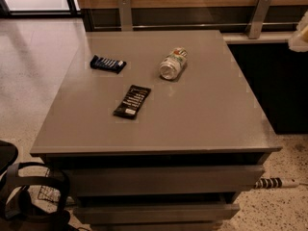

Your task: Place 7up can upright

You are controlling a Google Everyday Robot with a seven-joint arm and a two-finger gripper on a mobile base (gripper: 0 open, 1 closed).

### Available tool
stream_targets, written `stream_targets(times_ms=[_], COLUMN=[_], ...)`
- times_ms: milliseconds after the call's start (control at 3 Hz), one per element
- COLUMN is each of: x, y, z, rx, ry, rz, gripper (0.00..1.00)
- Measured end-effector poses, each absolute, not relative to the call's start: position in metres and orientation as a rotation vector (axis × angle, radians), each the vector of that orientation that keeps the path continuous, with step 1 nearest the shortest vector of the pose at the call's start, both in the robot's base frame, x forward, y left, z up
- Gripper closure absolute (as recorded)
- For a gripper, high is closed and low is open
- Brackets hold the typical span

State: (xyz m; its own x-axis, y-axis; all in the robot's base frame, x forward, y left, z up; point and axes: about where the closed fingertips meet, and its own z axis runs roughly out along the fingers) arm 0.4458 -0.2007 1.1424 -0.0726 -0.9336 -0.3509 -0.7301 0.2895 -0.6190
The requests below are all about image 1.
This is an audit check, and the green 7up soda can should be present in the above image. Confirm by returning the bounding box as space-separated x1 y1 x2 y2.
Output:
159 47 188 80

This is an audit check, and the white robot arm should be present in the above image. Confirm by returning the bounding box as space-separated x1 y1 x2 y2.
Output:
288 11 308 52

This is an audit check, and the grey drawer cabinet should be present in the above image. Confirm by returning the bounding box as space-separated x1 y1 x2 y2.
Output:
32 31 279 231

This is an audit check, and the black snack bar wrapper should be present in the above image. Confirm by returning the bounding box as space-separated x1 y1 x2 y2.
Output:
113 85 151 119

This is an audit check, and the blue snack bar wrapper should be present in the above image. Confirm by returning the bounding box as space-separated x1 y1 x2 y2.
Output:
90 55 126 74

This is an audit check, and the upper grey drawer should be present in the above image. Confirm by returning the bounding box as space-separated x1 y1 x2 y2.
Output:
64 165 265 196

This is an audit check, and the grey drawer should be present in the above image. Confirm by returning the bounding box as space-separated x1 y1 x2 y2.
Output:
64 165 265 196
73 203 240 225

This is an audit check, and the lower grey drawer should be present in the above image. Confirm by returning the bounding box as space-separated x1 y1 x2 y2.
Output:
73 203 240 225

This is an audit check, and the black and white power strip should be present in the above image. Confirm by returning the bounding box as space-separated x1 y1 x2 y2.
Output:
254 177 299 189

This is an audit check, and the horizontal metal rail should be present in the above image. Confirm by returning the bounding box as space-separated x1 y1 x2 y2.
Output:
93 22 297 30

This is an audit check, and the left metal bracket post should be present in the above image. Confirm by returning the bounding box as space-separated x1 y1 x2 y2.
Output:
117 0 133 32

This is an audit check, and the metal bracket post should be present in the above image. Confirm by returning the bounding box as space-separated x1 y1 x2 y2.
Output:
245 0 272 39
117 0 133 32

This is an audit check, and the right metal bracket post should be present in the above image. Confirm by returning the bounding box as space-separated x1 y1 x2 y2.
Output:
245 0 272 39

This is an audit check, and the wire mesh basket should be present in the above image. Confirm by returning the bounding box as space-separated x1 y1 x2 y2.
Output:
38 169 61 204

